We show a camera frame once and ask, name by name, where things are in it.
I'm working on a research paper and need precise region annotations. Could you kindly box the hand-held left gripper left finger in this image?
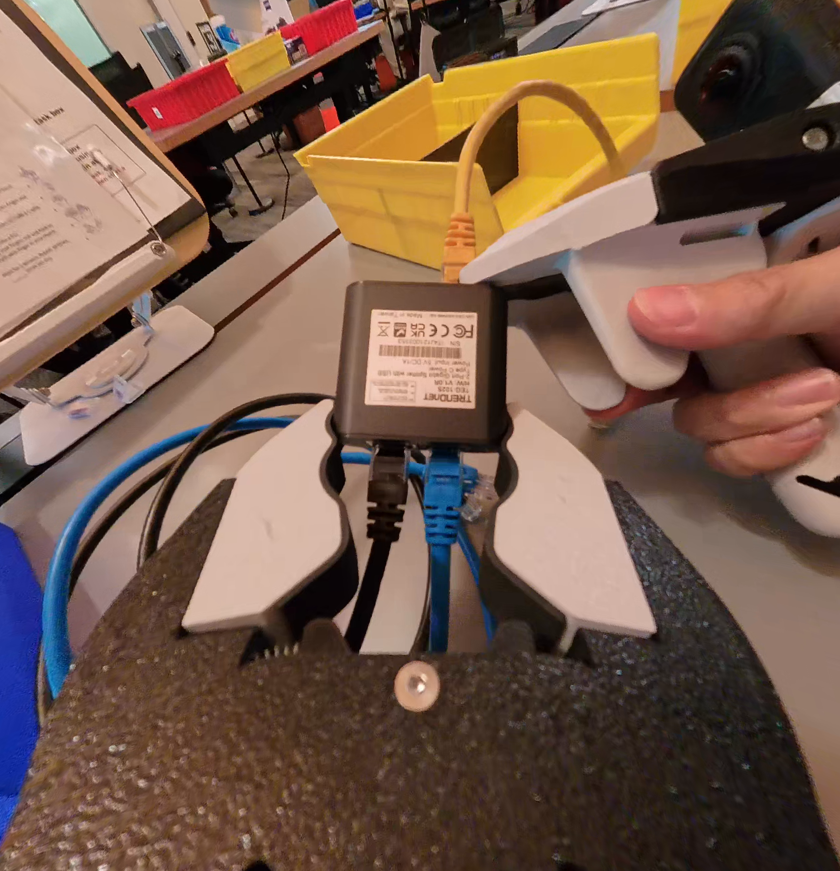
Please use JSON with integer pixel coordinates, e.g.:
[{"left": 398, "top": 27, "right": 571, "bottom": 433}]
[{"left": 181, "top": 399, "right": 360, "bottom": 635}]

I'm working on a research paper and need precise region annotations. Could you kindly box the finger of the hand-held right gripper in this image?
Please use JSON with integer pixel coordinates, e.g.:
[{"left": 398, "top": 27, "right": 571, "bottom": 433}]
[
  {"left": 459, "top": 170, "right": 764, "bottom": 392},
  {"left": 508, "top": 272, "right": 628, "bottom": 412}
]

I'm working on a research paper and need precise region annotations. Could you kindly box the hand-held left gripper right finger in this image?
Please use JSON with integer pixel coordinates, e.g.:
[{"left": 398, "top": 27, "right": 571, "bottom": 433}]
[{"left": 480, "top": 403, "right": 659, "bottom": 641}]

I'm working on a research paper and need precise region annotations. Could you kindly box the black ethernet cable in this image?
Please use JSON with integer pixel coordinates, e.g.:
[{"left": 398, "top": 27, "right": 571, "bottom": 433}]
[{"left": 137, "top": 393, "right": 435, "bottom": 654}]

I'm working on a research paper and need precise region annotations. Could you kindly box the yellow ethernet cable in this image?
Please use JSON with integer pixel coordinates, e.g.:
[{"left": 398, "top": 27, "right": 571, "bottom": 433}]
[{"left": 439, "top": 80, "right": 628, "bottom": 285}]

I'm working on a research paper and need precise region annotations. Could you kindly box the blue ethernet cable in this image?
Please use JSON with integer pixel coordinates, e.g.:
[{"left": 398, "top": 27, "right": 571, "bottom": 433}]
[{"left": 40, "top": 415, "right": 496, "bottom": 709}]

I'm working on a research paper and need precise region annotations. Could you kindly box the black network splitter box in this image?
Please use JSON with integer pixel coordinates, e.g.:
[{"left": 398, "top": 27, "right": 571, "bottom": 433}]
[{"left": 335, "top": 280, "right": 513, "bottom": 453}]

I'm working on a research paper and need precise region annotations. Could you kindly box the grey desk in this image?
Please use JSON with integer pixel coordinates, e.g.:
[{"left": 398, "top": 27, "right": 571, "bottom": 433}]
[{"left": 0, "top": 109, "right": 840, "bottom": 871}]

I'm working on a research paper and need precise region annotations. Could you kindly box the person's right hand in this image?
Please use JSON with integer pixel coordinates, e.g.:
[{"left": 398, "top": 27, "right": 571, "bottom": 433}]
[{"left": 583, "top": 238, "right": 840, "bottom": 479}]

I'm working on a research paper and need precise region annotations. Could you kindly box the black bin divider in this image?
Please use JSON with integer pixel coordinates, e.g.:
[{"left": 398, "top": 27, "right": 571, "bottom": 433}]
[{"left": 420, "top": 102, "right": 523, "bottom": 198}]

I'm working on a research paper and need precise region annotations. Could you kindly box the white stand base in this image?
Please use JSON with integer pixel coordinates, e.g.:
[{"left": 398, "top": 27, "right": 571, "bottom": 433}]
[{"left": 19, "top": 305, "right": 215, "bottom": 467}]

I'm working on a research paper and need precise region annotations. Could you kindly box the blue plastic bin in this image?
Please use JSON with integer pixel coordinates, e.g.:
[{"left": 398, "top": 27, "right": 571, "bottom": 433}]
[{"left": 0, "top": 517, "right": 43, "bottom": 871}]

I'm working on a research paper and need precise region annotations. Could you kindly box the tilted document board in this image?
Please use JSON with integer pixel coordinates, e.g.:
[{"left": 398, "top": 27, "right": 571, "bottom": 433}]
[{"left": 0, "top": 0, "right": 210, "bottom": 402}]

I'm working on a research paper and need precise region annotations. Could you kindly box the red storage bin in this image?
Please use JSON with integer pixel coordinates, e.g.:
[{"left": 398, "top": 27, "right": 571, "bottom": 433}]
[
  {"left": 127, "top": 60, "right": 243, "bottom": 130},
  {"left": 279, "top": 0, "right": 361, "bottom": 57}
]

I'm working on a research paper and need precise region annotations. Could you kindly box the wooden table with black legs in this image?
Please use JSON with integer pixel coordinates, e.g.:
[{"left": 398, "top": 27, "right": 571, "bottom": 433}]
[{"left": 148, "top": 20, "right": 387, "bottom": 225}]

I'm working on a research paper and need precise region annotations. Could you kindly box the small yellow storage bin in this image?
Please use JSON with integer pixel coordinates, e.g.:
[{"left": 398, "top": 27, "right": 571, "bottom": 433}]
[{"left": 226, "top": 30, "right": 292, "bottom": 93}]

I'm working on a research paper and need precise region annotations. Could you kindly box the printed instruction sheet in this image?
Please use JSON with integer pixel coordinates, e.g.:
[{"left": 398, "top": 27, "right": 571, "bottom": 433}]
[{"left": 0, "top": 0, "right": 193, "bottom": 348}]

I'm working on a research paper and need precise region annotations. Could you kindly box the grey door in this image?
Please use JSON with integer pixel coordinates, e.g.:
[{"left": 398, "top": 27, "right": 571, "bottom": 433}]
[{"left": 140, "top": 20, "right": 190, "bottom": 79}]

